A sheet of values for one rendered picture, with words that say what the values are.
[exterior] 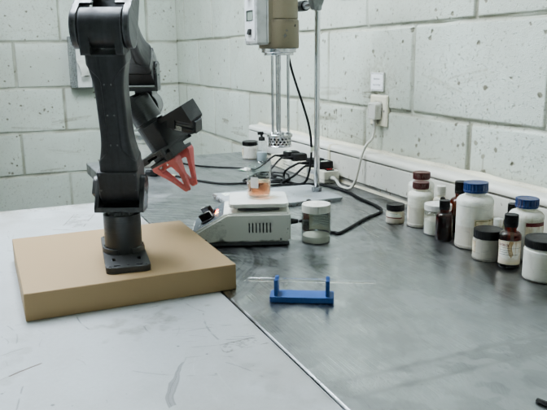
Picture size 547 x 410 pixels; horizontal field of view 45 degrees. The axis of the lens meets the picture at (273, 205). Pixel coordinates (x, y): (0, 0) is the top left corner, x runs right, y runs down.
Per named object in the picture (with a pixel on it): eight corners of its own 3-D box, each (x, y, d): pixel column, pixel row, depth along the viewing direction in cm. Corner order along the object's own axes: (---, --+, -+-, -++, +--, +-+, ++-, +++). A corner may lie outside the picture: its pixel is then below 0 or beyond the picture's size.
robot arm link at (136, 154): (109, 194, 117) (85, 4, 103) (147, 194, 117) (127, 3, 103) (101, 209, 112) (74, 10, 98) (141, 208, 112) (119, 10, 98)
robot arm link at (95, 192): (97, 173, 115) (88, 179, 109) (147, 172, 115) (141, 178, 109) (99, 208, 116) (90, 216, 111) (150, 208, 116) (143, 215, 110)
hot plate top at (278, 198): (228, 208, 131) (228, 204, 131) (229, 196, 143) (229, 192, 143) (289, 207, 132) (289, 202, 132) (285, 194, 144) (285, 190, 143)
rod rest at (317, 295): (269, 303, 103) (269, 281, 102) (271, 294, 106) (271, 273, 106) (334, 304, 102) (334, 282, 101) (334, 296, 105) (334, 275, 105)
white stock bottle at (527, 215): (501, 259, 124) (505, 198, 121) (510, 250, 129) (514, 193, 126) (536, 264, 120) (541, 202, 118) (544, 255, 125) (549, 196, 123)
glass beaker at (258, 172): (273, 201, 136) (273, 162, 134) (247, 202, 135) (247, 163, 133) (269, 194, 141) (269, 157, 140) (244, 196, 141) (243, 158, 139)
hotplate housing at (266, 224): (190, 248, 132) (189, 209, 130) (194, 231, 145) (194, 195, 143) (302, 246, 133) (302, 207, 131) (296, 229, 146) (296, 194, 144)
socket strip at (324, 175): (323, 184, 196) (323, 169, 195) (269, 164, 232) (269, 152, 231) (339, 182, 198) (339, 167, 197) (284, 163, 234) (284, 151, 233)
